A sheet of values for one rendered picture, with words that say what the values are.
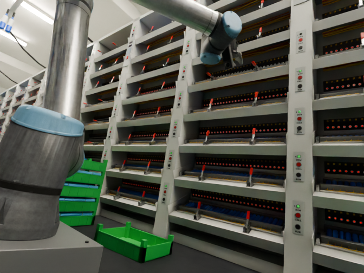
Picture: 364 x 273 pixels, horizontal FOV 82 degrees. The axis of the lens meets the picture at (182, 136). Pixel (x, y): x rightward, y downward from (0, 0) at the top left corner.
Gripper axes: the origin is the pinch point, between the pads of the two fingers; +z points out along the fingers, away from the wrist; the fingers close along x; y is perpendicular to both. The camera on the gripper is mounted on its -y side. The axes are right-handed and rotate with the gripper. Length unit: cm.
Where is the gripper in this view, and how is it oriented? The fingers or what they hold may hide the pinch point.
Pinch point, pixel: (238, 64)
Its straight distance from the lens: 132.5
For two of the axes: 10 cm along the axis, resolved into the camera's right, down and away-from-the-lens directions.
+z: 5.9, 2.3, 7.7
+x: -8.0, 0.4, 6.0
